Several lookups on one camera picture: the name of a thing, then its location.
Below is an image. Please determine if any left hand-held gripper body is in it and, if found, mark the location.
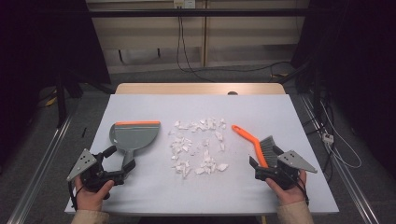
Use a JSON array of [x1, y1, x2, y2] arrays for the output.
[[65, 148, 127, 193]]

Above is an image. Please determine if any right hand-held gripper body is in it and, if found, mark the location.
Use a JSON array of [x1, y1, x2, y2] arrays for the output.
[[254, 149, 318, 190]]

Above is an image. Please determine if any orange brush with grey bristles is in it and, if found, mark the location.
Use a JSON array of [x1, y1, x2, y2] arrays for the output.
[[231, 124, 283, 169]]

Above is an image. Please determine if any grey dustpan with orange edge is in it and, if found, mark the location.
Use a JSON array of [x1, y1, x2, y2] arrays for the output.
[[108, 120, 162, 175]]

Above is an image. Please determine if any pile of white paper scraps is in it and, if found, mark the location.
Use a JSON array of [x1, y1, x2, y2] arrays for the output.
[[167, 117, 230, 180]]

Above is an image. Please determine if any person's right hand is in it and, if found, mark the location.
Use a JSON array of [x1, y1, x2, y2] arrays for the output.
[[264, 170, 309, 206]]

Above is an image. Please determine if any person's left hand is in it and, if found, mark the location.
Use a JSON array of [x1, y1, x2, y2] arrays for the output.
[[74, 176, 116, 213]]

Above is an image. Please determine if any black metal stand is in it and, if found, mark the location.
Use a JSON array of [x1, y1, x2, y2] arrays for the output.
[[55, 73, 69, 129]]

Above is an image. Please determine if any wooden table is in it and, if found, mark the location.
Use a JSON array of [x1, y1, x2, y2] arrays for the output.
[[115, 82, 287, 96]]

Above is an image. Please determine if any black curtain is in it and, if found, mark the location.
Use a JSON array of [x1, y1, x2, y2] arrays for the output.
[[290, 0, 396, 176], [0, 0, 112, 166]]

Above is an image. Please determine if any black horizontal bar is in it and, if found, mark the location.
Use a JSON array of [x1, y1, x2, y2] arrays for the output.
[[88, 7, 312, 19]]

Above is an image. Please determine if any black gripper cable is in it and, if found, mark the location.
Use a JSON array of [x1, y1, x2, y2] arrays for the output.
[[67, 181, 78, 211], [292, 174, 311, 206]]

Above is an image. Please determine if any aluminium floor rail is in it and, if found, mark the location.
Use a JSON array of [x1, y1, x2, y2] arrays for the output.
[[7, 113, 74, 224], [299, 92, 381, 224]]

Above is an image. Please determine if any white floor cable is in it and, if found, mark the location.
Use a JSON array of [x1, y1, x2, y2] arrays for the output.
[[320, 101, 362, 170]]

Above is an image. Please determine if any black wall cable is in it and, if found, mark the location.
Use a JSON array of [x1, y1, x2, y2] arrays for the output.
[[176, 6, 292, 74], [180, 6, 217, 83]]

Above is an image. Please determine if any white wall outlet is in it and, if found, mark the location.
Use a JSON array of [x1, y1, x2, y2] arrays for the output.
[[173, 0, 196, 9]]

